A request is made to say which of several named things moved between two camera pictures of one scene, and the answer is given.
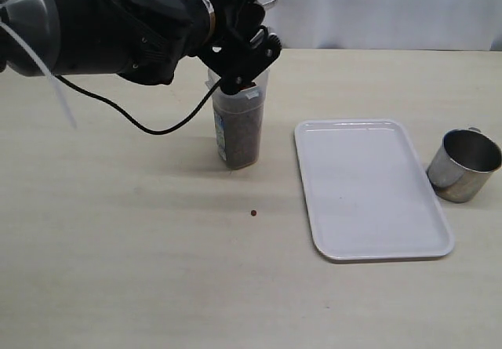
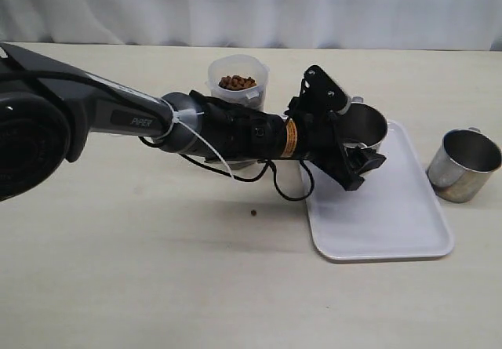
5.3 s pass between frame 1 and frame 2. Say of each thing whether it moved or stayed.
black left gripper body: moved
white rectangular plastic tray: stayed
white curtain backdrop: stayed
